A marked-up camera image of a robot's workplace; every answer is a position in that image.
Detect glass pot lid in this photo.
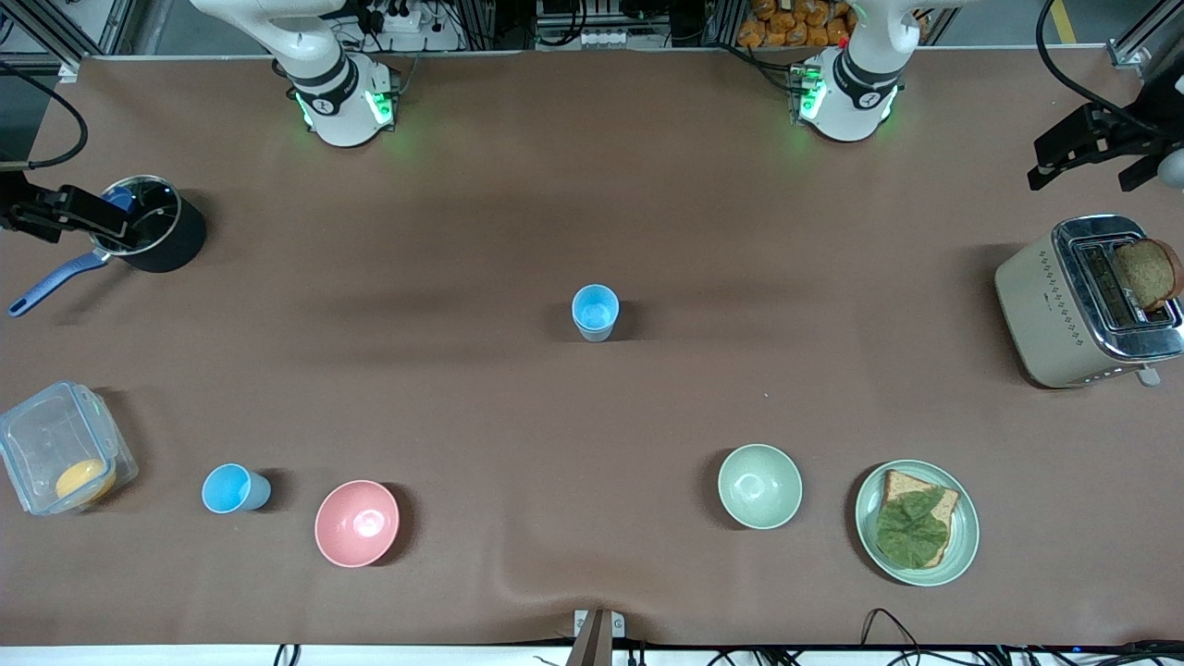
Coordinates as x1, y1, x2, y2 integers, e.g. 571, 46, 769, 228
100, 176, 181, 251

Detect orange round food piece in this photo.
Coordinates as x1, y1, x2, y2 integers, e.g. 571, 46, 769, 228
55, 460, 117, 505

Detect black arm base cable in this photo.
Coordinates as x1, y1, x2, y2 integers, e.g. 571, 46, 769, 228
726, 42, 798, 77

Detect black looped cable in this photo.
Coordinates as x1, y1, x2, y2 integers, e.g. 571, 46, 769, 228
860, 608, 928, 650

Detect brown bread slice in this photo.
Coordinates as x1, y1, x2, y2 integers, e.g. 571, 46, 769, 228
879, 470, 960, 568

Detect clear plastic food container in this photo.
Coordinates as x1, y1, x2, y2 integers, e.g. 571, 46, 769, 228
0, 381, 140, 516

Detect metal table edge bracket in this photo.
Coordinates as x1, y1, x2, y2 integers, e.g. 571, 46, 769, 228
566, 609, 626, 666

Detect pale green plate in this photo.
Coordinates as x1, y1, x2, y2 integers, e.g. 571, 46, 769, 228
855, 460, 980, 587

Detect white power strip with plugs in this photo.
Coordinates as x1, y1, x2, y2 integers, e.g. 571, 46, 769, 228
365, 0, 428, 34

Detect aluminium frame profile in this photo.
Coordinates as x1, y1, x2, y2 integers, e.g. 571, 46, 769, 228
1105, 37, 1162, 73
23, 0, 130, 61

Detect pale green bowl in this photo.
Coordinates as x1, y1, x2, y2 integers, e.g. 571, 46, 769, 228
718, 444, 803, 530

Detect packed orange buns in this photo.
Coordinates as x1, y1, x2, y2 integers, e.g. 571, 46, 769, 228
737, 0, 858, 49

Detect pink bowl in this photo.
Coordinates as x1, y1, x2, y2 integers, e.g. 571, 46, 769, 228
314, 479, 401, 568

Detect brown table mat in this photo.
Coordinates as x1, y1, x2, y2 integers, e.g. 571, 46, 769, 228
0, 48, 1184, 648

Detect brown toast slice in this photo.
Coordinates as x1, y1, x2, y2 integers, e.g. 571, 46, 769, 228
1113, 239, 1183, 313

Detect beige and chrome toaster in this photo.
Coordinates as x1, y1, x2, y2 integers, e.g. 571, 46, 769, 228
994, 215, 1184, 389

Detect green lettuce leaf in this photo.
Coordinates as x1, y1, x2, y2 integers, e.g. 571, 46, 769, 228
876, 488, 951, 568

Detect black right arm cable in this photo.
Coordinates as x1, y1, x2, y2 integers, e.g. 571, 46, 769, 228
0, 60, 90, 172

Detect black saucepan with blue handle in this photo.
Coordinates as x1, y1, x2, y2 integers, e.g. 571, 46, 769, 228
7, 174, 207, 318

